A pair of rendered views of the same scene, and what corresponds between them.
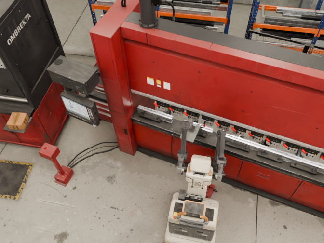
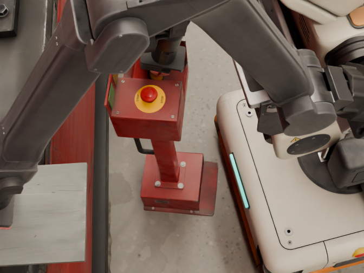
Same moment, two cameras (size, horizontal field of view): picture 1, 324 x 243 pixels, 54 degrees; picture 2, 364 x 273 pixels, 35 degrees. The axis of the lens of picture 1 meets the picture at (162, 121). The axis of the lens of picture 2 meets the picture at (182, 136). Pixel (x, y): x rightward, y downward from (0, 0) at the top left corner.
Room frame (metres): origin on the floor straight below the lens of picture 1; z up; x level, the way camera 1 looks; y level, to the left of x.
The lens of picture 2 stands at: (2.10, 0.07, 1.99)
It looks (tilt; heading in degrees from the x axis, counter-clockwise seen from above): 67 degrees down; 250
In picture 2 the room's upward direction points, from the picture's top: 9 degrees counter-clockwise
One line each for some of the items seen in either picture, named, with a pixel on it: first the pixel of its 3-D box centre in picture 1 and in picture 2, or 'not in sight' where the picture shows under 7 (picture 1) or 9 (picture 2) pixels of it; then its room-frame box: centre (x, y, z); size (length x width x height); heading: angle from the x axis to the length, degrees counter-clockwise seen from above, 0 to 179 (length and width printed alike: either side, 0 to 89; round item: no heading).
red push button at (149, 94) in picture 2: not in sight; (149, 96); (1.94, -0.54, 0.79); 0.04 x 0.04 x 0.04
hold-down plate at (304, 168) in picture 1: (303, 168); not in sight; (1.76, -1.65, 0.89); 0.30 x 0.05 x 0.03; 64
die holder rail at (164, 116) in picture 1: (155, 114); not in sight; (2.66, 0.09, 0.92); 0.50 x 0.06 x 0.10; 64
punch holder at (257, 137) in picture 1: (257, 133); not in sight; (2.08, -1.11, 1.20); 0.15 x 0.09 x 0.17; 64
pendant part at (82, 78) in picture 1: (80, 95); not in sight; (2.52, 0.94, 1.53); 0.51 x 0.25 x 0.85; 60
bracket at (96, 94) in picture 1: (92, 100); not in sight; (2.73, 0.88, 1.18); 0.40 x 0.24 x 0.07; 64
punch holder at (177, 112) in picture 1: (177, 108); not in sight; (2.51, -0.21, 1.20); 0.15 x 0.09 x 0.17; 64
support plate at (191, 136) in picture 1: (189, 132); (13, 214); (2.29, -0.34, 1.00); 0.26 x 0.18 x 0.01; 154
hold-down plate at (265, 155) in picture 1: (269, 157); not in sight; (1.93, -1.29, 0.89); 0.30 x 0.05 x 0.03; 64
